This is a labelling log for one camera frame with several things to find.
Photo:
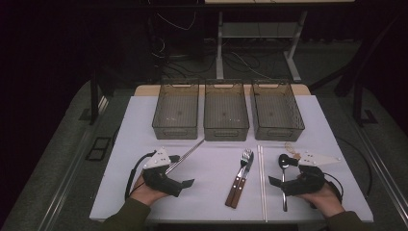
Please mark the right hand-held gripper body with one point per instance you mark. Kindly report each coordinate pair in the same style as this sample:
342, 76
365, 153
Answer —
304, 184

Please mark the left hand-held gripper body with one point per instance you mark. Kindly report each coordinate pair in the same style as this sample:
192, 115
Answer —
158, 181

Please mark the translucent grey plastic bin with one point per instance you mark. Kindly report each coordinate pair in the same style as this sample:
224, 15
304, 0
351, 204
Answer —
275, 112
226, 112
175, 112

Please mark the white metal desk frame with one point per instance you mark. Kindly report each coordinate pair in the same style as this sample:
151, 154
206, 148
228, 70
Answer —
256, 30

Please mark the metal chopstick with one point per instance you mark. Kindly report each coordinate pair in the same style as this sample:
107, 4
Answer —
187, 153

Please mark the small tan utensil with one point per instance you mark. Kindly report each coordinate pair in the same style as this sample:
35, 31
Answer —
290, 149

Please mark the metal spoon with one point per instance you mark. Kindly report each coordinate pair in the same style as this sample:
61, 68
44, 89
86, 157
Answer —
284, 160

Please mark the aluminium rail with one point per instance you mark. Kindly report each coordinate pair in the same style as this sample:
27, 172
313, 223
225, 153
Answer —
73, 160
381, 166

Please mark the white chopstick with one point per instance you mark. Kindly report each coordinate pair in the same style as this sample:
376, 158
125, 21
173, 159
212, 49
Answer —
263, 192
260, 179

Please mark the person's right hand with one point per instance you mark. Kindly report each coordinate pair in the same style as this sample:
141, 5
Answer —
325, 200

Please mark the person's left hand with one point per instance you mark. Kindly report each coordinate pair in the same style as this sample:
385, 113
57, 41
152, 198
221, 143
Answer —
144, 194

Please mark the black metal stand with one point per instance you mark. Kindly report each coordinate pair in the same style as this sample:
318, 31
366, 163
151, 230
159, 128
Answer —
357, 96
94, 99

